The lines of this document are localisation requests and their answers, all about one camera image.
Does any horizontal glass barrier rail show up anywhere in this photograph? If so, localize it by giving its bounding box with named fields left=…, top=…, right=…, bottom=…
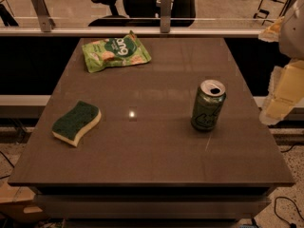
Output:
left=0, top=27, right=263, bottom=38

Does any green soda can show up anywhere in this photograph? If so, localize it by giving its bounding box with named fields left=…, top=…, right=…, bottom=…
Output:
left=191, top=80, right=226, bottom=131

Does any green rice chip bag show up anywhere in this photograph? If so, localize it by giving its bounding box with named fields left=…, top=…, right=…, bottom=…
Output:
left=82, top=30, right=151, bottom=73

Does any metal rail bracket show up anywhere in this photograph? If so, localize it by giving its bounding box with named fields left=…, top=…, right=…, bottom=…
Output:
left=280, top=0, right=301, bottom=18
left=30, top=0, right=55, bottom=32
left=160, top=0, right=171, bottom=33

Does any cardboard box under table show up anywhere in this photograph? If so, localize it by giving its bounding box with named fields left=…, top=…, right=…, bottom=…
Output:
left=0, top=181, right=48, bottom=223

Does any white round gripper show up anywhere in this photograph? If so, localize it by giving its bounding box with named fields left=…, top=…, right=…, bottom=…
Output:
left=258, top=0, right=304, bottom=125

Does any black floor cable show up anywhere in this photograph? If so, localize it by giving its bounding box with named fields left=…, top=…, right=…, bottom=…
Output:
left=273, top=196, right=304, bottom=228

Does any right metal rail bracket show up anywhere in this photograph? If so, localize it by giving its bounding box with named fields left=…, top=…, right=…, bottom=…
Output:
left=280, top=0, right=301, bottom=18

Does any middle metal rail bracket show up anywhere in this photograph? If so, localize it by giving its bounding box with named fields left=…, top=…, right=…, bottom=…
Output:
left=160, top=0, right=171, bottom=33

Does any black office chair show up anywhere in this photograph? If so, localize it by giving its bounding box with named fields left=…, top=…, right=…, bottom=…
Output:
left=88, top=0, right=196, bottom=27

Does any left metal rail bracket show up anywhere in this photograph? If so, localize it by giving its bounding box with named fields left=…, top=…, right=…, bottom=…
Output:
left=30, top=0, right=55, bottom=32

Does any green and yellow sponge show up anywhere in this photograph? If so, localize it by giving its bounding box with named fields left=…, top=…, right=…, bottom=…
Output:
left=51, top=101, right=102, bottom=147

